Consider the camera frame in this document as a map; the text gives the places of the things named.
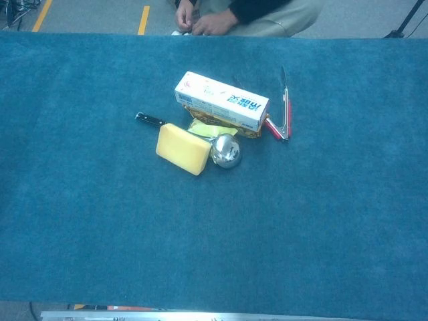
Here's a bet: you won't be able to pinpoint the person's left hand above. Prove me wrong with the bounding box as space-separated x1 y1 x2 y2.
192 9 240 36

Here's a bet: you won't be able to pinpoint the person's right hand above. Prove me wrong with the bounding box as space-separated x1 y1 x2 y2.
175 1 198 33

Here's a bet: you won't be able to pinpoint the white toothpaste box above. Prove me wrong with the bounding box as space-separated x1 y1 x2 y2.
174 70 270 132

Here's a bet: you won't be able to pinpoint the steel tongs red grips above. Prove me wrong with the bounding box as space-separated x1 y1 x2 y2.
233 65 294 142

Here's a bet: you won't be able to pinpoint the gold foil snack package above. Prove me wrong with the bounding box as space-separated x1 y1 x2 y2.
182 104 270 138

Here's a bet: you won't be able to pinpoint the steel ladle black handle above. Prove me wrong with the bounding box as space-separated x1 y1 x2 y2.
135 112 242 169

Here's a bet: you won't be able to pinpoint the yellow sponge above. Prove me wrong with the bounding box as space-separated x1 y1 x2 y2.
155 122 213 176

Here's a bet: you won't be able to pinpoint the crouching person dark top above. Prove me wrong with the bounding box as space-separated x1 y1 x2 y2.
175 0 324 37

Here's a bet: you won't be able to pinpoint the green snack packet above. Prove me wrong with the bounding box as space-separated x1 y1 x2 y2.
187 120 239 140

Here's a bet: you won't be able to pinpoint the black tripod stand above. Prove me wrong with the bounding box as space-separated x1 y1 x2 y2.
383 0 428 39

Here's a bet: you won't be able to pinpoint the teal table cloth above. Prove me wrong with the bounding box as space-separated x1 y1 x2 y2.
0 31 428 321

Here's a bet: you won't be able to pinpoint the orange strip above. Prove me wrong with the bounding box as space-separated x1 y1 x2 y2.
106 304 154 312

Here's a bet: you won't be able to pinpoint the black cable bundle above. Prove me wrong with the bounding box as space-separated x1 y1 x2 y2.
0 0 41 29

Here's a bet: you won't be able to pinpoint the aluminium rail bar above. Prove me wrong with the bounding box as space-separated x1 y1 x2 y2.
40 310 362 321

